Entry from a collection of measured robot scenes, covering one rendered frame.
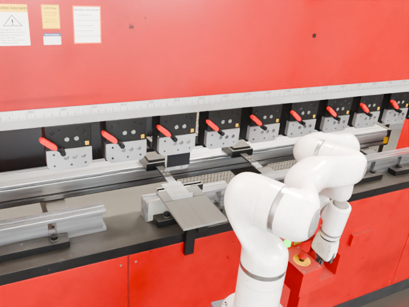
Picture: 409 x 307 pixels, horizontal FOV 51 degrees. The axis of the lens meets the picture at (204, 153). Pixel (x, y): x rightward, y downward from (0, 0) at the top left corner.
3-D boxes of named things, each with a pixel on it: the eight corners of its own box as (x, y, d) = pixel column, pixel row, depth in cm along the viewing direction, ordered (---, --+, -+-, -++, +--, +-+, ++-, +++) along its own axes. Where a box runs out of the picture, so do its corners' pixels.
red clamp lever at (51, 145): (42, 138, 136) (67, 153, 142) (39, 133, 139) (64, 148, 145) (38, 142, 136) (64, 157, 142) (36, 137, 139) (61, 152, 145)
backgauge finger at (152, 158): (159, 187, 180) (159, 177, 177) (138, 161, 200) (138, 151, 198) (185, 183, 185) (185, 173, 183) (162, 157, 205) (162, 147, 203)
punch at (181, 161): (166, 172, 172) (167, 151, 168) (164, 170, 174) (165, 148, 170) (188, 169, 177) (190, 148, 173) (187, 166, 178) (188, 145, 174)
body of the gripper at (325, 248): (314, 227, 175) (307, 247, 181) (332, 244, 168) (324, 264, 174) (327, 222, 179) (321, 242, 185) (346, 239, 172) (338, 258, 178)
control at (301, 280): (298, 297, 174) (306, 262, 167) (273, 273, 187) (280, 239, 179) (333, 282, 184) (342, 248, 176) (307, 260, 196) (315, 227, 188)
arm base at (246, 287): (301, 336, 114) (314, 282, 106) (237, 355, 107) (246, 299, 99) (266, 287, 130) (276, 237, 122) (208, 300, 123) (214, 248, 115)
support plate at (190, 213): (183, 231, 153) (183, 228, 153) (156, 194, 174) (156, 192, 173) (227, 221, 161) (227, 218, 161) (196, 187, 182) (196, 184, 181)
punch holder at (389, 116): (383, 125, 215) (392, 93, 208) (370, 119, 222) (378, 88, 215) (403, 122, 222) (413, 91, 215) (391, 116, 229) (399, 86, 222)
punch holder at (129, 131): (106, 164, 155) (105, 121, 147) (100, 154, 161) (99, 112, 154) (146, 158, 161) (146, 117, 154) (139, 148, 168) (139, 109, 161)
